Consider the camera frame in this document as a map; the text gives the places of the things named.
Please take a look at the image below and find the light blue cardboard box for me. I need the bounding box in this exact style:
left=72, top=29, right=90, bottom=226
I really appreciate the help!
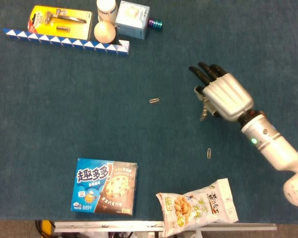
left=115, top=0, right=150, bottom=40

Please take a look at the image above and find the rainbow metal spring toy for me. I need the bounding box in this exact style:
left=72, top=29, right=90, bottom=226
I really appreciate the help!
left=148, top=17, right=163, bottom=29

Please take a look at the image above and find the yellow razor blister pack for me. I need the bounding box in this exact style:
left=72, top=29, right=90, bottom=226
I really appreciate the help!
left=27, top=5, right=93, bottom=40

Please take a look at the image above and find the white plastic bottle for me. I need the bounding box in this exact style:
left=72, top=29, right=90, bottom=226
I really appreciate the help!
left=96, top=0, right=119, bottom=25

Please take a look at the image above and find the blue chocolate cookie box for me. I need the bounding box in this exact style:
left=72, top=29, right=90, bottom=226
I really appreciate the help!
left=71, top=158, right=138, bottom=216

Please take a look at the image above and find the white peanut snack bag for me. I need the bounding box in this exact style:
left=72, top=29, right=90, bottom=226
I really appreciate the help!
left=155, top=178, right=239, bottom=238

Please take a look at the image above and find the aluminium frame rail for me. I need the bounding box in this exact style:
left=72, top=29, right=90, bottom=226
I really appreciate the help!
left=54, top=221, right=278, bottom=233

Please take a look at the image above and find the yellow object under table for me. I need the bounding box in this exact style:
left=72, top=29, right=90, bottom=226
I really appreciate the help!
left=41, top=220, right=53, bottom=234

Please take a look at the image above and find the cream white ball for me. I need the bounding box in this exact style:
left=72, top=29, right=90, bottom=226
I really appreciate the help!
left=93, top=21, right=117, bottom=43

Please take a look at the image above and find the teal felt table cloth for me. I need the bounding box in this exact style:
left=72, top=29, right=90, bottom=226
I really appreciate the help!
left=0, top=0, right=298, bottom=224

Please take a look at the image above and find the blue white snake puzzle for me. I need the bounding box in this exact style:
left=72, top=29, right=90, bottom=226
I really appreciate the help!
left=2, top=28, right=130, bottom=56

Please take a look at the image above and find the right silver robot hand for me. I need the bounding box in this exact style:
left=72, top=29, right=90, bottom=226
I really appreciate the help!
left=188, top=61, right=254, bottom=122

